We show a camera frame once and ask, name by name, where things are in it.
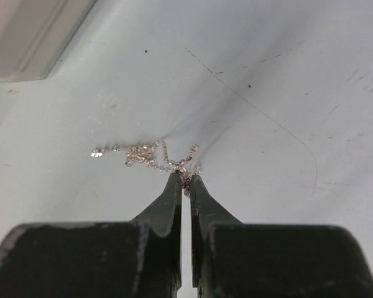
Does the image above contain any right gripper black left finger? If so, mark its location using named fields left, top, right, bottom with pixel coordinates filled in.
left=131, top=171, right=182, bottom=297

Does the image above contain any beige jewelry box clear case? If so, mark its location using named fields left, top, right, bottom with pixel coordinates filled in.
left=0, top=0, right=95, bottom=83

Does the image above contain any silver rhinestone chain necklace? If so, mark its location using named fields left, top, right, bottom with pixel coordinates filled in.
left=90, top=139, right=205, bottom=199

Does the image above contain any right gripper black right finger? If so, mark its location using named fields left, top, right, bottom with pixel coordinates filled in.
left=190, top=175, right=242, bottom=297

